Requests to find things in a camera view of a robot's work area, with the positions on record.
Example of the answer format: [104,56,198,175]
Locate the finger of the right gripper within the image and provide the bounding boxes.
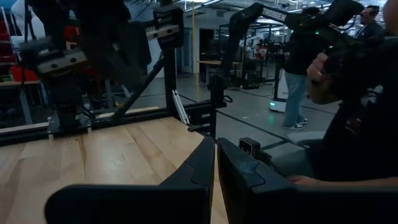
[114,23,152,90]
[79,39,124,91]

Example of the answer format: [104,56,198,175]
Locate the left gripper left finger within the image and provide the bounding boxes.
[44,136,216,224]

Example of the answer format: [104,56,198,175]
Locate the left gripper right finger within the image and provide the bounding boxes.
[217,138,398,224]

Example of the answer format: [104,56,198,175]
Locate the person's forearm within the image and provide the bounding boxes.
[287,175,398,189]

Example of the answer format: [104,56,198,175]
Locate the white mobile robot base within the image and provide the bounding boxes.
[269,51,290,113]

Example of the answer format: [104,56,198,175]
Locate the red plastic bin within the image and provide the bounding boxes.
[11,65,40,82]

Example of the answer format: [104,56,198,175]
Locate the white humanoid figure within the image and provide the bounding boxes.
[11,0,46,41]

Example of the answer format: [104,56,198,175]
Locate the person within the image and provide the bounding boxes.
[270,0,398,187]
[354,4,386,43]
[282,29,312,131]

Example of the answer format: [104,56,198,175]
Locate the person's hand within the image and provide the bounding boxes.
[306,52,341,106]

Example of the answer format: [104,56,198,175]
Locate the black aluminium rig frame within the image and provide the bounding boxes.
[0,46,234,147]

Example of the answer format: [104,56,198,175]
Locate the small table-level camera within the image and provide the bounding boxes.
[238,137,261,158]

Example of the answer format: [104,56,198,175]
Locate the silver angle bracket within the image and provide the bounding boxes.
[172,90,190,125]

